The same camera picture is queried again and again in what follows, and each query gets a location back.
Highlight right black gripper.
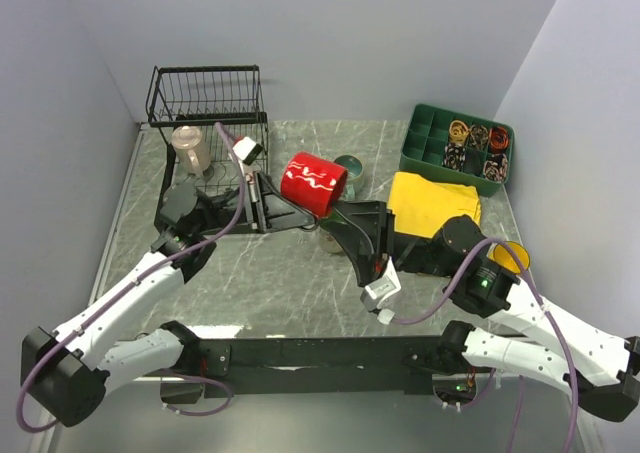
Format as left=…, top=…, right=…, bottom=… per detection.
left=325, top=197, right=457, bottom=288

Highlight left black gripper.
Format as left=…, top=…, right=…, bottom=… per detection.
left=194, top=169, right=315, bottom=233

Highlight red mug white squiggles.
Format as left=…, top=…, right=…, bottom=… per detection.
left=280, top=152, right=348, bottom=218

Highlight pink mug purple interior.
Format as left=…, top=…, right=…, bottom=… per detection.
left=171, top=126, right=212, bottom=178

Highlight white floral mug green interior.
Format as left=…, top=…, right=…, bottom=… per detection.
left=318, top=228, right=343, bottom=254

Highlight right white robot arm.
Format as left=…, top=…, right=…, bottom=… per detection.
left=320, top=201, right=639, bottom=423

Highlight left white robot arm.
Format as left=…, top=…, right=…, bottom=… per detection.
left=16, top=171, right=337, bottom=433

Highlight blue-green glazed mug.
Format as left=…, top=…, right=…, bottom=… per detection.
left=333, top=154, right=364, bottom=201

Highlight yellow folded cloth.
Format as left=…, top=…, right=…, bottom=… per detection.
left=387, top=172, right=482, bottom=238

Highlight green compartment organizer tray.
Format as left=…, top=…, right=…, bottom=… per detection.
left=399, top=104, right=515, bottom=197

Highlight yellow cup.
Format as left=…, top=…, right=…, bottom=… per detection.
left=488, top=241, right=531, bottom=275

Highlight black base beam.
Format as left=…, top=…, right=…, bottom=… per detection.
left=201, top=336, right=474, bottom=395

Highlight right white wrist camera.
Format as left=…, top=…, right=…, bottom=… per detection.
left=360, top=262, right=401, bottom=325

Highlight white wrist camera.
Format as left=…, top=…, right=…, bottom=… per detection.
left=360, top=262, right=401, bottom=325
left=232, top=136, right=264, bottom=166

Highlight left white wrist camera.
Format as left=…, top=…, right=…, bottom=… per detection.
left=232, top=136, right=264, bottom=166

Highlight black wire dish rack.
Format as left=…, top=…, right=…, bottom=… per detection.
left=146, top=65, right=269, bottom=206

